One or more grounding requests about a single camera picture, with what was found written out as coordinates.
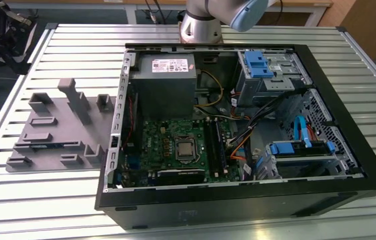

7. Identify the wooden cabinet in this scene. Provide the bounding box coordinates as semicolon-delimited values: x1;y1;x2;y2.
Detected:
318;0;376;61

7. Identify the orange flat cable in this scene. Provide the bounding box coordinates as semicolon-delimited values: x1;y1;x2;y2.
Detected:
229;143;254;161

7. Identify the black cable with silver plug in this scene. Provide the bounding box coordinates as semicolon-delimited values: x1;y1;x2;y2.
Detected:
144;0;169;25

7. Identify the grey parts rack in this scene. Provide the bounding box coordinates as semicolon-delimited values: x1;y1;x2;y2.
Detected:
4;77;117;173

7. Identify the hard disk in blue carrier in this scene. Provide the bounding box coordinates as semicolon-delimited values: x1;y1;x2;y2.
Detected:
269;141;336;158

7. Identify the RAM stick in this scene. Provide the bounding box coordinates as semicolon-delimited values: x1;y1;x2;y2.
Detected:
214;119;228;174
29;143;77;149

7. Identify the black PC case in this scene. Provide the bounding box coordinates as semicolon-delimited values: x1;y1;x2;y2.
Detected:
93;42;376;230

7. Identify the black graphics card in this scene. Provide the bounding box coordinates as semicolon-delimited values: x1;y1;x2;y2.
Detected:
146;168;206;186

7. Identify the blue drive latch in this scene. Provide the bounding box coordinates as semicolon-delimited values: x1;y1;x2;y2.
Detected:
244;51;274;79

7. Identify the blue flat data cable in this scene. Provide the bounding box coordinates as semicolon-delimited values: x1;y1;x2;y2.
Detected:
293;116;313;148

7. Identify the silver CPU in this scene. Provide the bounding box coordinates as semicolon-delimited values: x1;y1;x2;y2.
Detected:
174;142;196;158

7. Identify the green motherboard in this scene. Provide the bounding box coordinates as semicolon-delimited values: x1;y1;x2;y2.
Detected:
120;118;242;187

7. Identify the grey power supply unit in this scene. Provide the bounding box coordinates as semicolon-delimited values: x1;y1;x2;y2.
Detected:
129;54;198;121

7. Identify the yellow wire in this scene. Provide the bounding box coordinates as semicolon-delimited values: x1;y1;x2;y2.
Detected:
193;70;225;109

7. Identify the black cable bundle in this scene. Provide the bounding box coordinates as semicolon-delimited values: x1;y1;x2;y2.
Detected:
230;88;309;151

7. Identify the grey optical drive cage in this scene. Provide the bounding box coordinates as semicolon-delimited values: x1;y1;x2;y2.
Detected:
234;50;313;107

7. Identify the CPU socket with metal cover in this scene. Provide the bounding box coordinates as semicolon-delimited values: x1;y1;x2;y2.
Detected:
172;134;201;165

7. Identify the white-framed wooden desk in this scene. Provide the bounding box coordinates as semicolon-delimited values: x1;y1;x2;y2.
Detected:
120;0;334;27

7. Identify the grey disk bay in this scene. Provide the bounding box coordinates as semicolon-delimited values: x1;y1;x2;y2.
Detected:
262;139;357;180

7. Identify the black empty RAM slot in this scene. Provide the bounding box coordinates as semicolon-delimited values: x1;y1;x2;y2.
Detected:
205;118;218;177

